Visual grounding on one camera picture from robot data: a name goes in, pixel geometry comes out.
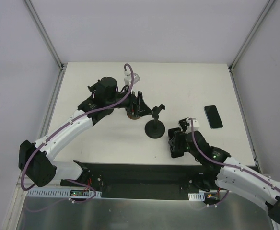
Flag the black clamp phone stand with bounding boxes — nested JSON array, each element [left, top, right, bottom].
[[144, 104, 165, 139], [87, 83, 98, 92]]

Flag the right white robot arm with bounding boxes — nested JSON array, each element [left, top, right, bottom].
[[168, 118, 280, 226]]

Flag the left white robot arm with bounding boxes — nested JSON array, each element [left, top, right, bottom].
[[18, 73, 152, 187]]

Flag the grey stand with wooden base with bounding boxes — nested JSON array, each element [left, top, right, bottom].
[[127, 112, 141, 120]]

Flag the blue-edged black phone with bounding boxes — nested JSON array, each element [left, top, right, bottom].
[[204, 105, 223, 129]]

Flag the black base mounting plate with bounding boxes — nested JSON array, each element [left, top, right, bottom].
[[78, 163, 220, 200]]

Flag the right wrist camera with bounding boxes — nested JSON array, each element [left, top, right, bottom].
[[186, 118, 200, 132]]

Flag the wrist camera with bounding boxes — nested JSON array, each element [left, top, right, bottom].
[[186, 118, 200, 132], [124, 73, 140, 86]]

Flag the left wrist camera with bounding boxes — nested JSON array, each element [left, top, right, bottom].
[[124, 73, 140, 86]]

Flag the right white cable duct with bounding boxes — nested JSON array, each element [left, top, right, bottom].
[[188, 190, 221, 202]]

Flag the white cable duct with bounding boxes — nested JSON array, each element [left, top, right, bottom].
[[188, 190, 221, 202], [27, 188, 102, 199]]

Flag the aluminium frame post left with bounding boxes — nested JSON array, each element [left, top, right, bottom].
[[23, 0, 65, 70]]

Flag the aluminium frame post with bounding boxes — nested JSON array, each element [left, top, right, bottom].
[[23, 0, 65, 70], [229, 0, 277, 73]]

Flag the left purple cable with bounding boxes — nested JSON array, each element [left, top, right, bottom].
[[20, 63, 134, 191]]

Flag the left white cable duct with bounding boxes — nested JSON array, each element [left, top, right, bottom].
[[27, 188, 102, 199]]

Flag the aluminium frame post right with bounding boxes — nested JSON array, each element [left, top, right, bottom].
[[229, 0, 277, 73]]

